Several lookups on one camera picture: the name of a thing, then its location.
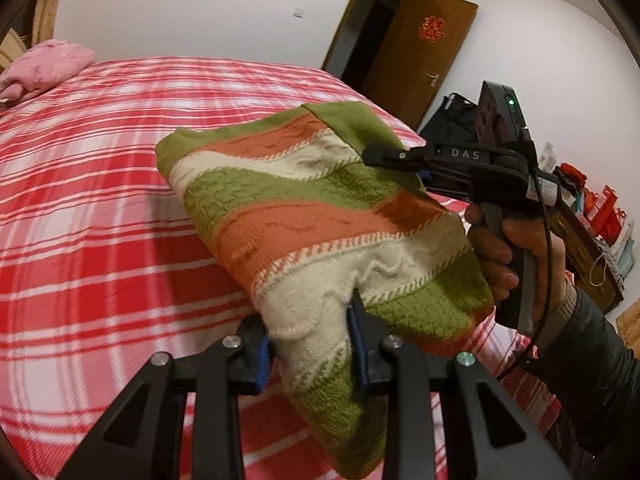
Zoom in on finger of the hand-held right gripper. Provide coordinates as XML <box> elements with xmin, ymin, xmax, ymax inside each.
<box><xmin>418</xmin><ymin>169</ymin><xmax>452</xmax><ymax>197</ymax></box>
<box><xmin>362</xmin><ymin>143</ymin><xmax>439</xmax><ymax>174</ymax></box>

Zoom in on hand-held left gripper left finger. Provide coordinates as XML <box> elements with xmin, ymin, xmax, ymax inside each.
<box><xmin>55</xmin><ymin>317</ymin><xmax>274</xmax><ymax>480</ymax></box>

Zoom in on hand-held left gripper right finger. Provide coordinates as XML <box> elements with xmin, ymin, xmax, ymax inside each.
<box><xmin>347</xmin><ymin>289</ymin><xmax>574</xmax><ymax>480</ymax></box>

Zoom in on green orange white knit sweater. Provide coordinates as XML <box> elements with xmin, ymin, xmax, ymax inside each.
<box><xmin>155</xmin><ymin>101</ymin><xmax>496</xmax><ymax>479</ymax></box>

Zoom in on person's right forearm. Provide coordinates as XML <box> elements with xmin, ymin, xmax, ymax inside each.
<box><xmin>520</xmin><ymin>280</ymin><xmax>640</xmax><ymax>480</ymax></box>

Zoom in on person's right hand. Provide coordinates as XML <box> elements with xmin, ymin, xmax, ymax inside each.
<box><xmin>465</xmin><ymin>205</ymin><xmax>569</xmax><ymax>322</ymax></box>

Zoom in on white boxes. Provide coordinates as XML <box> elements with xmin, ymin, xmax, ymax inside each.
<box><xmin>538</xmin><ymin>140</ymin><xmax>561</xmax><ymax>174</ymax></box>

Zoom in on black bag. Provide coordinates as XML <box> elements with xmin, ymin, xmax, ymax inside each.
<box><xmin>419</xmin><ymin>92</ymin><xmax>482</xmax><ymax>152</ymax></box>

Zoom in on brown wooden door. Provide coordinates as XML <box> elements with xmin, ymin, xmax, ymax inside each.
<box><xmin>360</xmin><ymin>0</ymin><xmax>479</xmax><ymax>132</ymax></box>

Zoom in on red gift bags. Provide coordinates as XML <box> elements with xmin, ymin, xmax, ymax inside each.
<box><xmin>554</xmin><ymin>162</ymin><xmax>632</xmax><ymax>242</ymax></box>

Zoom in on red paper door decoration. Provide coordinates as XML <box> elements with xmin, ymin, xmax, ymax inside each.
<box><xmin>419</xmin><ymin>15</ymin><xmax>447</xmax><ymax>42</ymax></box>

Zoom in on brown wooden cabinet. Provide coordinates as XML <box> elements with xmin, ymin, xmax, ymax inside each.
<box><xmin>550</xmin><ymin>195</ymin><xmax>627</xmax><ymax>315</ymax></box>

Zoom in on white teal gift bag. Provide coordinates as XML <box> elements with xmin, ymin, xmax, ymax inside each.
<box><xmin>606</xmin><ymin>220</ymin><xmax>637</xmax><ymax>282</ymax></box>

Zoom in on red white plaid bed sheet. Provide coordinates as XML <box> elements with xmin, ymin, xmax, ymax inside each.
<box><xmin>0</xmin><ymin>57</ymin><xmax>566</xmax><ymax>480</ymax></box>

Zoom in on pink pillow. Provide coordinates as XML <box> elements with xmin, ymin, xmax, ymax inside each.
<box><xmin>0</xmin><ymin>39</ymin><xmax>96</xmax><ymax>107</ymax></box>

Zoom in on beige rolled mat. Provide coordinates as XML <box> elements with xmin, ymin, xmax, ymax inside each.
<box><xmin>31</xmin><ymin>0</ymin><xmax>67</xmax><ymax>53</ymax></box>

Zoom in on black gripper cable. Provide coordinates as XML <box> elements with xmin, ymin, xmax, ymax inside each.
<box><xmin>496</xmin><ymin>127</ymin><xmax>555</xmax><ymax>382</ymax></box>

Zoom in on brown door frame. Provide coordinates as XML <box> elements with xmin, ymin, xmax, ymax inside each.
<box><xmin>322</xmin><ymin>0</ymin><xmax>427</xmax><ymax>93</ymax></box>

